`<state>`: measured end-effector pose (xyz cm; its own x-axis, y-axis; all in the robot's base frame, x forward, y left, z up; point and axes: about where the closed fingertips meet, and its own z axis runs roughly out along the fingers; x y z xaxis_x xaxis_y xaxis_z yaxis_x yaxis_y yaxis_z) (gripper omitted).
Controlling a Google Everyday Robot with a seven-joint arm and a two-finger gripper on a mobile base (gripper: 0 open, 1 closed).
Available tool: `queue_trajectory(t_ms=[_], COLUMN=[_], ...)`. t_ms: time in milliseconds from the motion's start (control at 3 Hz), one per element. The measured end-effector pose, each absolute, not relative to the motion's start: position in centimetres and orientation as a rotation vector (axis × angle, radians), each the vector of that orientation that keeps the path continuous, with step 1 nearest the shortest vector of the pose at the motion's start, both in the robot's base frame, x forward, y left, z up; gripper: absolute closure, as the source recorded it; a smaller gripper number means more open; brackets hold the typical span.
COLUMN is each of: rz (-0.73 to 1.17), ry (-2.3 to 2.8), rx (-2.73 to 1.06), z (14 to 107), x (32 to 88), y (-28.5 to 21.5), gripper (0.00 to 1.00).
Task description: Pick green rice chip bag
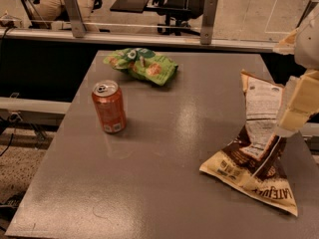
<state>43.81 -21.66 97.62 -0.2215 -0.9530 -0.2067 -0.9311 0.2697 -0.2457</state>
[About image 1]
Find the black office chair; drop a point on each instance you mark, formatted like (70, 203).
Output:
(176, 13)

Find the orange soda can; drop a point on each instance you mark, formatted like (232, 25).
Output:
(108, 101)

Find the metal guard rail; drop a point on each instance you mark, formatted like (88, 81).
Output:
(178, 42)

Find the green rice chip bag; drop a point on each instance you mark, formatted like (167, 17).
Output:
(143, 64)

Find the right metal rail bracket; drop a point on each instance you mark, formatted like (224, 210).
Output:
(207, 22)

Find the seated person in khaki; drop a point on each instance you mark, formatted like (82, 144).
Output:
(49, 10)

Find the left metal rail bracket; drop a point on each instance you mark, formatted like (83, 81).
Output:
(77, 25)

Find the grey side shelf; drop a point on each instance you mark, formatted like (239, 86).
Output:
(34, 111)

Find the metal rail bracket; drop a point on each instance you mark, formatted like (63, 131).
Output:
(77, 25)
(207, 22)

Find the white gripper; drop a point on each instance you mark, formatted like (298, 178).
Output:
(308, 45)

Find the yellow brown snack bag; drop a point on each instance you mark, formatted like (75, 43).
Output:
(251, 163)

